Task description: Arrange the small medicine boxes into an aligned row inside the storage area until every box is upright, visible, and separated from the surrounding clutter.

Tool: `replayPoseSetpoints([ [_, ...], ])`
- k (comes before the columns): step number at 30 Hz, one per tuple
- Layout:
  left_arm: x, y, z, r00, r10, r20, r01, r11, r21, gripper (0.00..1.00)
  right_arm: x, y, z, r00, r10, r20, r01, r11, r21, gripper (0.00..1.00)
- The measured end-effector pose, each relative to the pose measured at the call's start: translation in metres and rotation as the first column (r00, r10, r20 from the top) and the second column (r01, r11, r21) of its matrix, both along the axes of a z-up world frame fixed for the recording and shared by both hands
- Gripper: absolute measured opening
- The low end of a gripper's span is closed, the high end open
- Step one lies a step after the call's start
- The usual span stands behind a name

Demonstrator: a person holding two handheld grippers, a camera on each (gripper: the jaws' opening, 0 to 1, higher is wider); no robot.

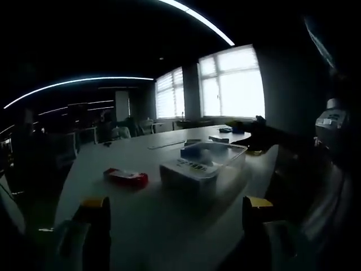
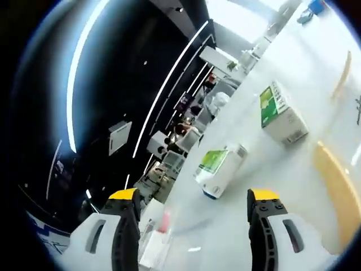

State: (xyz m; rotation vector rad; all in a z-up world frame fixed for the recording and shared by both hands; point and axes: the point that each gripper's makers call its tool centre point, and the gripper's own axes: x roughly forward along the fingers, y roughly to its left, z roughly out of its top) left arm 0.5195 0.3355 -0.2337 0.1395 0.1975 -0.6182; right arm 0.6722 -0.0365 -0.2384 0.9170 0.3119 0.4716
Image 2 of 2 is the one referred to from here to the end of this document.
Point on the red medicine box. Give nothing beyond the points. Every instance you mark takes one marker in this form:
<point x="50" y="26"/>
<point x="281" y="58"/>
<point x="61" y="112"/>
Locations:
<point x="165" y="223"/>

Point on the green potted plant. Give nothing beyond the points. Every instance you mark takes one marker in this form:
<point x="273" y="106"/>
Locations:
<point x="232" y="65"/>

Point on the clear storage area bin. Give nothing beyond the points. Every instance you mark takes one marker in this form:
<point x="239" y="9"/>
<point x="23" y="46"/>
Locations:
<point x="197" y="234"/>

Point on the curved ceiling light strip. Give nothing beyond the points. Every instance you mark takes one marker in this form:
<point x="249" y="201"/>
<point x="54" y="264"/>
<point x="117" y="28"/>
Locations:
<point x="169" y="84"/>
<point x="74" y="84"/>

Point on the ceiling air conditioner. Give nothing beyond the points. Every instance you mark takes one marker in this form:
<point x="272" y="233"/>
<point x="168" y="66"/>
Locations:
<point x="120" y="138"/>

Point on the white square pillar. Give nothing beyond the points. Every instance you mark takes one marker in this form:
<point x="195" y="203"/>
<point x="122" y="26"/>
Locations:
<point x="161" y="144"/>
<point x="217" y="57"/>

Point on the large white medicine box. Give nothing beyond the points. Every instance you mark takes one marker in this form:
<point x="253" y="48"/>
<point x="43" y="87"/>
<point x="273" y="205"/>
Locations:
<point x="155" y="248"/>

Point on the hanging black display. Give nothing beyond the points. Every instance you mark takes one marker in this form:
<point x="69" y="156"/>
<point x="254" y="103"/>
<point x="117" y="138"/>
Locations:
<point x="60" y="169"/>

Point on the dark green medicine box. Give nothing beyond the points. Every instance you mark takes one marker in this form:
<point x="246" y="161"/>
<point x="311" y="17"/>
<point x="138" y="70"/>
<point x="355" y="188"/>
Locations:
<point x="285" y="118"/>

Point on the small teal object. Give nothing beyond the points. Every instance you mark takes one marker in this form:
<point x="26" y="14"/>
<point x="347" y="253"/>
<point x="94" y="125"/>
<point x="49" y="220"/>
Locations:
<point x="305" y="16"/>

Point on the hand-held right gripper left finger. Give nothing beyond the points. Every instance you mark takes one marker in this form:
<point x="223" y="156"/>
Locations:
<point x="127" y="234"/>

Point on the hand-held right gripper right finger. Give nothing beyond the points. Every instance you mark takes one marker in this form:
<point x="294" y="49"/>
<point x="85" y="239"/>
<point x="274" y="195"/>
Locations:
<point x="262" y="234"/>

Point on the yellow rimmed tray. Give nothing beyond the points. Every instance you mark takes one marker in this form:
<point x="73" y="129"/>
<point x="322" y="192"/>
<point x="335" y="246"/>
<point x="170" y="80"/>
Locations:
<point x="330" y="175"/>

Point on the blue white medicine box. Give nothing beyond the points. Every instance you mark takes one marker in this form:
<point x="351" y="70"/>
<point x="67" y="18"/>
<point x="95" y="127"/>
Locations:
<point x="210" y="195"/>

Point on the blue plastic box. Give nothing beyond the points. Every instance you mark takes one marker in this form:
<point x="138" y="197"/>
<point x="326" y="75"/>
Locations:
<point x="318" y="5"/>

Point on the light green medicine box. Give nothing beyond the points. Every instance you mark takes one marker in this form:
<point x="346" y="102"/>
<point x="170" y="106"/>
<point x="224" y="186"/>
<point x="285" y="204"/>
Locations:
<point x="222" y="169"/>

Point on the white bundled cloth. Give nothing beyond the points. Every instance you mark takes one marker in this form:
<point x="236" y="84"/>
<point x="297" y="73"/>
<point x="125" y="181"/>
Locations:
<point x="218" y="102"/>

